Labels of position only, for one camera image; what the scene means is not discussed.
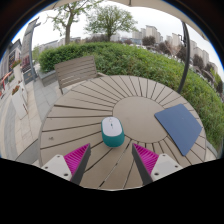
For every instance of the broad leafy tree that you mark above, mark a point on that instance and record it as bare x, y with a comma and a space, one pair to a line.
110, 20

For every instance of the white planter with flowers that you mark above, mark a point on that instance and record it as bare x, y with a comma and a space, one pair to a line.
19, 101

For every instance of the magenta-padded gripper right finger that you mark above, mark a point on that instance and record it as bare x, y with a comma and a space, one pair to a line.
163, 165

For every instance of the white and teal computer mouse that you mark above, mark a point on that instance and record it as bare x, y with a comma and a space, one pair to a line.
112, 131

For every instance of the dark sign post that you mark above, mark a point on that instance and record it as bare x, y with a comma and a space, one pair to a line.
27, 50

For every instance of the sparse tall tree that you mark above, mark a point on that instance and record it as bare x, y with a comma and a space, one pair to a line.
68, 28

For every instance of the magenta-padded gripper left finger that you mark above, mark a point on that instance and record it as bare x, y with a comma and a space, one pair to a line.
58, 165

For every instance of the dark curved parasol pole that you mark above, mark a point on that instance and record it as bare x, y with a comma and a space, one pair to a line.
186, 56

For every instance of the blue mouse pad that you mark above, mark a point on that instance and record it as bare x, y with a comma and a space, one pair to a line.
180, 128

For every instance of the beige parasol canopy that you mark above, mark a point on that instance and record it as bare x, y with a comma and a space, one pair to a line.
160, 4

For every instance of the wooden slatted chair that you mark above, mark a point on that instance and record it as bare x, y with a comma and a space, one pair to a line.
75, 70

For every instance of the distant apartment buildings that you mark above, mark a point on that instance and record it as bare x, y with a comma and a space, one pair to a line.
151, 33

